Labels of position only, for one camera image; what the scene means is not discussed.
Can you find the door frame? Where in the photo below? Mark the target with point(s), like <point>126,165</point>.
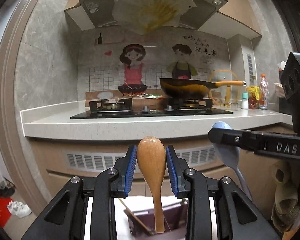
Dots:
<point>12,80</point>

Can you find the cartoon wall poster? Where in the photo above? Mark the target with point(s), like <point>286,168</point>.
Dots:
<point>165,60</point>

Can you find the range hood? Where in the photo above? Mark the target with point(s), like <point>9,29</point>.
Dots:
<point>207,12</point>

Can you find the clear bottle, orange cap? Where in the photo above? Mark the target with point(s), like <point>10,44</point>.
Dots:
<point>263,92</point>

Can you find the beige kitchen cabinet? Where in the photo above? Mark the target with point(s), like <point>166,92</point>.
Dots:
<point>52,160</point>

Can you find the glass pot lid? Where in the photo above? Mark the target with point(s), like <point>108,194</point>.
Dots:
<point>223,76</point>

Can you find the beige hanging cloth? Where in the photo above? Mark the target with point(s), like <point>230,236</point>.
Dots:
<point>286,205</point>

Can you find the white shaker with green cap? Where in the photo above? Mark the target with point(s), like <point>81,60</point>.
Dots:
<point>244,102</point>

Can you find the white cloth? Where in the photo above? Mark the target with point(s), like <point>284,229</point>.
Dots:
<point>121,227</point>

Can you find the black container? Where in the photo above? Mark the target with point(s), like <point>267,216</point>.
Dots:
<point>285,105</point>

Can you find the purple plastic utensil holder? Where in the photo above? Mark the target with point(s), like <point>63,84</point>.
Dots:
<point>172,215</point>

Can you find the light blue spoon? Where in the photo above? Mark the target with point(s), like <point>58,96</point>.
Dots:
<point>230,158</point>

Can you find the chili jar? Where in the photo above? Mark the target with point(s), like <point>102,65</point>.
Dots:
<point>253,101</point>

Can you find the dark shoe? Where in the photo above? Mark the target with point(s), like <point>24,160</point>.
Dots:
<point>5,187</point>

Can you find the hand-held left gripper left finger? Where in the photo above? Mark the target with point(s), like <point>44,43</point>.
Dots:
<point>130,170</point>

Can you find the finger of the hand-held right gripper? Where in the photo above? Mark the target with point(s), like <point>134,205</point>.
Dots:
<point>230,137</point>

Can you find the stained paper sheet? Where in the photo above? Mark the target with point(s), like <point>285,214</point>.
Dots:
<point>152,7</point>

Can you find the black gas stove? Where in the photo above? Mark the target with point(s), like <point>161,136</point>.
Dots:
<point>150,113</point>

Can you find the wooden spoon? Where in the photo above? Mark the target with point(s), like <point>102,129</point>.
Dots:
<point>151,160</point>

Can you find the white sneaker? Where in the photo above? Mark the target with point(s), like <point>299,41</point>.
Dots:
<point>13,206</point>
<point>25,211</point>

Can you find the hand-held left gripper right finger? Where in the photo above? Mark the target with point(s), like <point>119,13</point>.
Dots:
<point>172,172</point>

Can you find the wall vent panel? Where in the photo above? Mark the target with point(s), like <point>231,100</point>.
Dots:
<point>250,67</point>

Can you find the wooden chopstick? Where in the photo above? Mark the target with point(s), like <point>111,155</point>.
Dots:
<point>135,214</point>

